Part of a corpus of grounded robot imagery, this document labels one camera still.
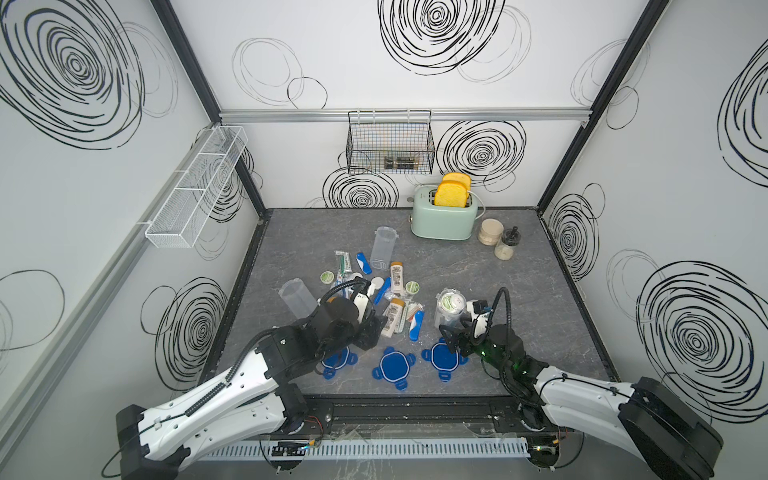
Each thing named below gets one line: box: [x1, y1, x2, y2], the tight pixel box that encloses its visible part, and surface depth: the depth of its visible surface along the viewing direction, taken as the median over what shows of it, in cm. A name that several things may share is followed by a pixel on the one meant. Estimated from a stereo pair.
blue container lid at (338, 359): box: [321, 346, 358, 381], surface depth 84 cm
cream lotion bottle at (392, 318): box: [381, 298, 406, 338], surface depth 90 cm
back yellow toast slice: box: [441, 172, 472, 192], surface depth 103 cm
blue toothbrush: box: [374, 276, 392, 305], surface depth 98 cm
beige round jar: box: [478, 218, 504, 246], surface depth 109 cm
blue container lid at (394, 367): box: [371, 346, 417, 391], surface depth 83 cm
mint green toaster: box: [409, 184, 478, 240], surface depth 107 cm
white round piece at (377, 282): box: [367, 276, 385, 295], surface depth 99 cm
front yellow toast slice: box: [434, 182, 469, 208], surface depth 101 cm
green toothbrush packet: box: [334, 250, 352, 280], surface depth 104 cm
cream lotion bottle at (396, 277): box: [390, 261, 404, 295], surface depth 99 cm
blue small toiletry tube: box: [356, 252, 373, 275], surface depth 107 cm
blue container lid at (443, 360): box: [421, 337, 468, 382], surface depth 84 cm
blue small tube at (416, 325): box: [409, 310, 425, 342], surface depth 91 cm
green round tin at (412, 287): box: [405, 281, 420, 294], surface depth 98 cm
